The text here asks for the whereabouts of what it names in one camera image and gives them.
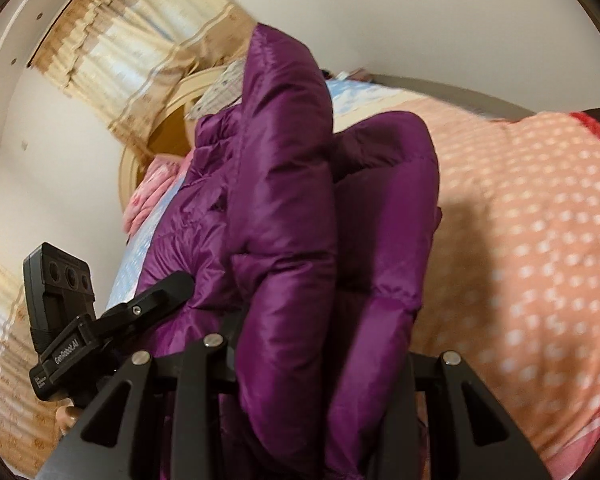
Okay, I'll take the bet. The cream round headboard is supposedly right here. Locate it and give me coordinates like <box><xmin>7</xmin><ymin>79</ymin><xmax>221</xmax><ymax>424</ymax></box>
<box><xmin>118</xmin><ymin>65</ymin><xmax>226</xmax><ymax>210</ymax></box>

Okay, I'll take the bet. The polka dot bedspread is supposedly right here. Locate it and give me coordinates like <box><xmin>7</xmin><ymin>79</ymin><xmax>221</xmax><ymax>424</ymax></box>
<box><xmin>104</xmin><ymin>77</ymin><xmax>600</xmax><ymax>480</ymax></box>

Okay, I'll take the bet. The beige side window curtain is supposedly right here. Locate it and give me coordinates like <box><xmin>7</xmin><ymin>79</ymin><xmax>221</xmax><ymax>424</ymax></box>
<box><xmin>0</xmin><ymin>265</ymin><xmax>60</xmax><ymax>478</ymax></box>

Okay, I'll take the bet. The pink folded blanket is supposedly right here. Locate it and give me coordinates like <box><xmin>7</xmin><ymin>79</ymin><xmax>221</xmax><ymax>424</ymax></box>
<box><xmin>122</xmin><ymin>151</ymin><xmax>193</xmax><ymax>237</ymax></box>

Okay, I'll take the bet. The purple down jacket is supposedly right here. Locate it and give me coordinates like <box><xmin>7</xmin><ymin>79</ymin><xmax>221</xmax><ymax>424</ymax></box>
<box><xmin>137</xmin><ymin>24</ymin><xmax>441</xmax><ymax>479</ymax></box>

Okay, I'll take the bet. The beige patterned curtain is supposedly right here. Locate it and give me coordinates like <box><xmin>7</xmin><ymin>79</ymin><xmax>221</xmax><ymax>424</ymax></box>
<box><xmin>32</xmin><ymin>0</ymin><xmax>256</xmax><ymax>158</ymax></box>

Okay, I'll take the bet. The black camera box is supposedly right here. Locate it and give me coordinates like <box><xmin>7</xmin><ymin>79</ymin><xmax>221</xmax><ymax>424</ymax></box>
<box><xmin>22</xmin><ymin>242</ymin><xmax>95</xmax><ymax>356</ymax></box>

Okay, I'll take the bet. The person's left hand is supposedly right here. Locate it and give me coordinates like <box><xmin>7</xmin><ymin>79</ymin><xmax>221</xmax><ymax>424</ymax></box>
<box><xmin>55</xmin><ymin>401</ymin><xmax>83</xmax><ymax>437</ymax></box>

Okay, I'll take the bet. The striped grey pillow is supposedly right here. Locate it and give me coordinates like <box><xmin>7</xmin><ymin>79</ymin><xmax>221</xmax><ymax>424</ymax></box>
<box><xmin>185</xmin><ymin>58</ymin><xmax>246</xmax><ymax>122</ymax></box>

